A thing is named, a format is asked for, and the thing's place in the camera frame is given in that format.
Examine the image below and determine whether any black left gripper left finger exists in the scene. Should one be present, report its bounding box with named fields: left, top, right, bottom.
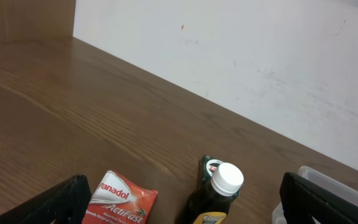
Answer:
left=0, top=175, right=91, bottom=224

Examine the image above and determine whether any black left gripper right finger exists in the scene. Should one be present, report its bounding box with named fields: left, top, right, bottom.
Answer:
left=280, top=172, right=358, bottom=224

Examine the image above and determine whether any red Panadol ActiFast packet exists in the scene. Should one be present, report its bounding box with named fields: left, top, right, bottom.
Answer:
left=82, top=170, right=158, bottom=224

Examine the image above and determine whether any green Zam-Buk ointment box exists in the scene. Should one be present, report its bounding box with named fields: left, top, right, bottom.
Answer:
left=197, top=155, right=244, bottom=203

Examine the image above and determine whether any clear plastic container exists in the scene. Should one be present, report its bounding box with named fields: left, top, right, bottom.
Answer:
left=272, top=166, right=358, bottom=224

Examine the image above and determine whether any dark syrup bottle white cap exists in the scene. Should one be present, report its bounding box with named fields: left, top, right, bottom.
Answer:
left=175, top=162, right=244, bottom=224

